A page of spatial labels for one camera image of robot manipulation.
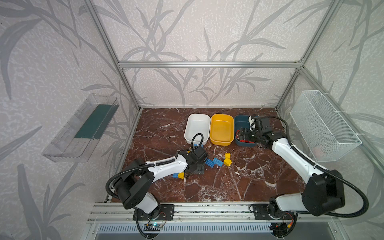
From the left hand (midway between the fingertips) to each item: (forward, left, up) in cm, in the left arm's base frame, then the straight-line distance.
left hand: (198, 164), depth 88 cm
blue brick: (+2, -7, -3) cm, 8 cm away
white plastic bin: (+32, +1, -1) cm, 32 cm away
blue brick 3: (-6, +13, 0) cm, 14 cm away
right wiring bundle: (-30, -41, -2) cm, 51 cm away
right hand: (+17, -27, +14) cm, 34 cm away
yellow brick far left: (-6, +10, -1) cm, 12 cm away
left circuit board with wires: (-30, +21, -3) cm, 37 cm away
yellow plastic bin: (+29, -17, -3) cm, 34 cm away
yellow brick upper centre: (+7, -18, -1) cm, 20 cm away
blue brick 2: (+3, -12, -2) cm, 12 cm away
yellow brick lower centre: (+2, -18, 0) cm, 18 cm away
